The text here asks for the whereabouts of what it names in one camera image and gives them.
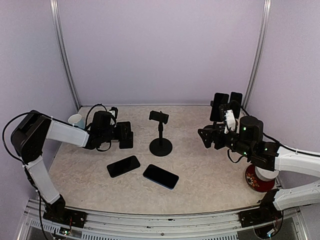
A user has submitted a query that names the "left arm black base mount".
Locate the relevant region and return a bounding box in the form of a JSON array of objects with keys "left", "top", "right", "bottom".
[{"left": 43, "top": 208, "right": 87, "bottom": 229}]

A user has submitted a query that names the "aluminium frame post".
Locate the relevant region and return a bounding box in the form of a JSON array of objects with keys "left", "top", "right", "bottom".
[
  {"left": 243, "top": 0, "right": 272, "bottom": 109},
  {"left": 49, "top": 0, "right": 82, "bottom": 111}
]

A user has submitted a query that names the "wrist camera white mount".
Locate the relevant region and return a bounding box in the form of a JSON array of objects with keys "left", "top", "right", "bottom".
[
  {"left": 218, "top": 104, "right": 237, "bottom": 134},
  {"left": 109, "top": 106, "right": 119, "bottom": 119}
]

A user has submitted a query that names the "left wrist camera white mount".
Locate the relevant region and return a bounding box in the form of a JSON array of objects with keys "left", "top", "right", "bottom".
[{"left": 109, "top": 106, "right": 119, "bottom": 119}]

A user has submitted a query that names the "black phone blue edge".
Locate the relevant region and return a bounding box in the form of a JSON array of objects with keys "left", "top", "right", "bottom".
[
  {"left": 229, "top": 92, "right": 243, "bottom": 119},
  {"left": 143, "top": 164, "right": 179, "bottom": 190}
]

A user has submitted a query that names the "left aluminium frame post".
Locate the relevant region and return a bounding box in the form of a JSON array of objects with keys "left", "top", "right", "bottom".
[{"left": 49, "top": 0, "right": 82, "bottom": 111}]

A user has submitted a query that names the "white bowl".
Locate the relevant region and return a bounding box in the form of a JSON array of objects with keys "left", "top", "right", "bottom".
[{"left": 255, "top": 166, "right": 279, "bottom": 182}]

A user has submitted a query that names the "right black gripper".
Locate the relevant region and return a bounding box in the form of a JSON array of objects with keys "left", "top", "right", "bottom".
[{"left": 198, "top": 122, "right": 254, "bottom": 159}]

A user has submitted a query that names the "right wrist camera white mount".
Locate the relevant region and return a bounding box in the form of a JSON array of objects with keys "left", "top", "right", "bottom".
[{"left": 218, "top": 104, "right": 237, "bottom": 134}]

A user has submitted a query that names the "red floral plate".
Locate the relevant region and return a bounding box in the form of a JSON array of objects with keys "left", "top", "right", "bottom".
[{"left": 245, "top": 164, "right": 276, "bottom": 193}]

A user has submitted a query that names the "black pole phone stand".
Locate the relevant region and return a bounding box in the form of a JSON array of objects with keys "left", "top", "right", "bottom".
[
  {"left": 210, "top": 100, "right": 220, "bottom": 126},
  {"left": 149, "top": 110, "right": 173, "bottom": 157}
]

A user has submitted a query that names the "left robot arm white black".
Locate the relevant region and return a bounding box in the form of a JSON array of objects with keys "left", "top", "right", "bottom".
[{"left": 10, "top": 106, "right": 134, "bottom": 223}]

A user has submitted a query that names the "light blue white cup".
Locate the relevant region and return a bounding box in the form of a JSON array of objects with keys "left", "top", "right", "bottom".
[{"left": 68, "top": 113, "right": 85, "bottom": 129}]

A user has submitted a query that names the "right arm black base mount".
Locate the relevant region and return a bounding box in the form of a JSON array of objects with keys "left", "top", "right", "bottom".
[{"left": 238, "top": 208, "right": 283, "bottom": 228}]

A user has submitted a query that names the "right aluminium frame post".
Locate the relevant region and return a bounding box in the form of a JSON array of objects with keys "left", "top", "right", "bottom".
[{"left": 243, "top": 0, "right": 272, "bottom": 109}]

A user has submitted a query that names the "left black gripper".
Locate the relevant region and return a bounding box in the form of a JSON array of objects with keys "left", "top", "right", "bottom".
[{"left": 100, "top": 123, "right": 129, "bottom": 143}]

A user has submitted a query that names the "black folding phone stand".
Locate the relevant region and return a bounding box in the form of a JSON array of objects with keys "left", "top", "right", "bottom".
[{"left": 119, "top": 138, "right": 134, "bottom": 149}]

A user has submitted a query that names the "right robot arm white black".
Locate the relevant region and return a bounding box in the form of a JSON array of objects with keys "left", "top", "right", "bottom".
[{"left": 197, "top": 100, "right": 320, "bottom": 222}]

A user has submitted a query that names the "front aluminium rail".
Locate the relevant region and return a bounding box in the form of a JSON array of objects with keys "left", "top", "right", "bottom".
[{"left": 16, "top": 200, "right": 311, "bottom": 240}]

